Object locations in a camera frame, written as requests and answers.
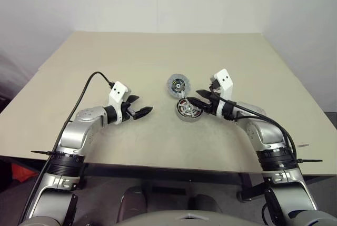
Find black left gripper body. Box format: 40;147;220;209
122;100;135;122

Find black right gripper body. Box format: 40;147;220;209
202;92;221;116

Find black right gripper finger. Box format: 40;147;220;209
195;89;212;100
187;96;210;114

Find grey motor base copper windings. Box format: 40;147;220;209
174;97;204;124

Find grey round disc part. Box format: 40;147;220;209
166;73;191;99

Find black rectangular bar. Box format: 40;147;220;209
152;185;186;196

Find dark rounded shape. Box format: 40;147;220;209
116;186;147;223

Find black table leg with caster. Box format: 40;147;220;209
236;172;267;203

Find grey robot torso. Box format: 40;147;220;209
122;209;225;226

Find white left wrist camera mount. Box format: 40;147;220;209
108;81;132;125

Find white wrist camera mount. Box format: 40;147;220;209
209;68;235;117
108;81;132;125

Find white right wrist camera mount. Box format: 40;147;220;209
209;68;235;117

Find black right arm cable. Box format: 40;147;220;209
219;97;299;165
225;115;294;160

